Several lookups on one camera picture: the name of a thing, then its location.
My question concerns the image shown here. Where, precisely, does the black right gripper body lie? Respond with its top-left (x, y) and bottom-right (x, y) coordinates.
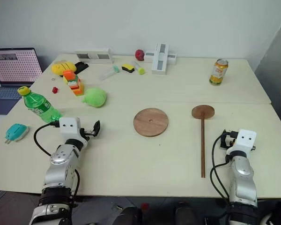
top-left (226, 130), bottom-right (239, 148)

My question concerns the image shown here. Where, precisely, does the long white grey-patched box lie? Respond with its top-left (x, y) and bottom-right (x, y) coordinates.
top-left (74, 47), bottom-right (115, 65)

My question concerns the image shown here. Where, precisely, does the dark shape with white rim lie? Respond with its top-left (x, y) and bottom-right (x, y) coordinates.
top-left (259, 201), bottom-right (281, 225)

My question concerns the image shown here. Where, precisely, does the round wooden base disc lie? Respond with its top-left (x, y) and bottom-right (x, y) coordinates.
top-left (133, 107), bottom-right (170, 138)

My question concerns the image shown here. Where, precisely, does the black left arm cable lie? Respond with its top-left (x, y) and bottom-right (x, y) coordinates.
top-left (33, 121), bottom-right (60, 157)

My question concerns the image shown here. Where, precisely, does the green plush toy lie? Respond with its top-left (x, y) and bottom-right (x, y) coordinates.
top-left (81, 87), bottom-right (108, 109)

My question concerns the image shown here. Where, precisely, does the black smartphone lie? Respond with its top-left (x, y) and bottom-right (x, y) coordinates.
top-left (73, 61), bottom-right (89, 75)

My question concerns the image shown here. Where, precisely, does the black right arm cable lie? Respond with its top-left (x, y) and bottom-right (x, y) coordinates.
top-left (209, 135), bottom-right (233, 205)

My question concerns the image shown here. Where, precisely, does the green plastic soda bottle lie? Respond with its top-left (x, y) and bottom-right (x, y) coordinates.
top-left (17, 85), bottom-right (63, 124)

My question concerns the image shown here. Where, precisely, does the orange white block tower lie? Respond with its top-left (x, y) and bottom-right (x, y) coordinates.
top-left (62, 69), bottom-right (86, 97)

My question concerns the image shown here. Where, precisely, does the dark rounded shape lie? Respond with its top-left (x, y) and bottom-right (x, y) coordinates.
top-left (109, 205), bottom-right (144, 225)
top-left (174, 201), bottom-right (206, 225)

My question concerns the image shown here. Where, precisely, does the orange juice can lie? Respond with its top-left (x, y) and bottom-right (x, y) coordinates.
top-left (208, 58), bottom-right (229, 87)

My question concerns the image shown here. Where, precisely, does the clear tube with teal cap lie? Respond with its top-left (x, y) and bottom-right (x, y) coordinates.
top-left (98, 65), bottom-right (120, 82)

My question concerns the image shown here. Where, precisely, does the wooden stick with disc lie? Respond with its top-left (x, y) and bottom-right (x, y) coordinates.
top-left (191, 104), bottom-right (216, 179)

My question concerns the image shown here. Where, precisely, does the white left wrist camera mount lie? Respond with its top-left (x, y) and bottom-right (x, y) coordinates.
top-left (59, 117), bottom-right (82, 141)

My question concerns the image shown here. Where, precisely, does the yellow plush toy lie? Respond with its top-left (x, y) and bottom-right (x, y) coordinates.
top-left (51, 60), bottom-right (77, 77)

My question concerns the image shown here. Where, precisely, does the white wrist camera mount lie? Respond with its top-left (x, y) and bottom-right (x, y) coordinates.
top-left (225, 128), bottom-right (258, 153)
top-left (59, 117), bottom-right (82, 141)

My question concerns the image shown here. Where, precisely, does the red round toy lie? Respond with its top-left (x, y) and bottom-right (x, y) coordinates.
top-left (134, 49), bottom-right (146, 62)

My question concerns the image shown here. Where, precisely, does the open laptop computer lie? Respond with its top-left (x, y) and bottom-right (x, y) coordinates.
top-left (0, 47), bottom-right (44, 116)

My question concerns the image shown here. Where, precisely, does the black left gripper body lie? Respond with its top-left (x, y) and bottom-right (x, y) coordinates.
top-left (81, 127), bottom-right (96, 139)

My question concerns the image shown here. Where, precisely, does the teal plug adapter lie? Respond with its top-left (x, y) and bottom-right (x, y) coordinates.
top-left (4, 123), bottom-right (30, 145)

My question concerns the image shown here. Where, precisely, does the large white grey-striped box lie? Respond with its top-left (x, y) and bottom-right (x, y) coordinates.
top-left (151, 42), bottom-right (170, 76)

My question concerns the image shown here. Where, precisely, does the white box with grey ends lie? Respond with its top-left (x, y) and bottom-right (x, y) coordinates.
top-left (143, 50), bottom-right (177, 66)

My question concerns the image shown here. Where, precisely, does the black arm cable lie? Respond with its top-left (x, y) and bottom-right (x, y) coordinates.
top-left (33, 121), bottom-right (60, 157)
top-left (209, 135), bottom-right (233, 205)

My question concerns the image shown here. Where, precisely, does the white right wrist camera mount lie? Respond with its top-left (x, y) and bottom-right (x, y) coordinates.
top-left (225, 128), bottom-right (258, 153)

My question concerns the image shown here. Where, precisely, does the black yellow sponge eraser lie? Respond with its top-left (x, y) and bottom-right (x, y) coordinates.
top-left (121, 63), bottom-right (135, 75)

